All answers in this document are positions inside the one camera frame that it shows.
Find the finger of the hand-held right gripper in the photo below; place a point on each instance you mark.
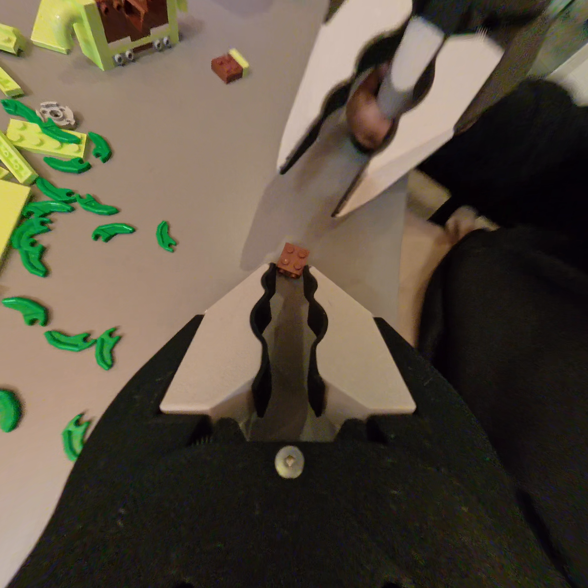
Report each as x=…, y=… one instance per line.
x=330, y=55
x=436, y=119

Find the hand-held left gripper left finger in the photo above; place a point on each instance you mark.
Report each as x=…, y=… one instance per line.
x=216, y=363

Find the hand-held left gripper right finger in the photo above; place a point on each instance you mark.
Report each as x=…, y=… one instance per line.
x=363, y=363

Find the brown brick with lime slope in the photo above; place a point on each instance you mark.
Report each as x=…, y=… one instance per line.
x=225, y=66

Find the small brown square plate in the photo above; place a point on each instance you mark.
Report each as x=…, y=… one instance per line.
x=292, y=259

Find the person's right forearm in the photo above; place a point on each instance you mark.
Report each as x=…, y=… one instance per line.
x=528, y=151

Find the person's right hand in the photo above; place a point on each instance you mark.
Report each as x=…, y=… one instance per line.
x=367, y=115

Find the scattered green leaf pieces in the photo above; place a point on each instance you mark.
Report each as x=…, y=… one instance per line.
x=69, y=341

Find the lime and brown brick assembly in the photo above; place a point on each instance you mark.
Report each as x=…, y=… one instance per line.
x=101, y=27

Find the scattered lime green bricks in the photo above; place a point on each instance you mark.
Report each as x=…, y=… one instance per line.
x=46, y=140

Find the grey round plate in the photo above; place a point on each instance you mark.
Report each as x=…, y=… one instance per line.
x=56, y=113

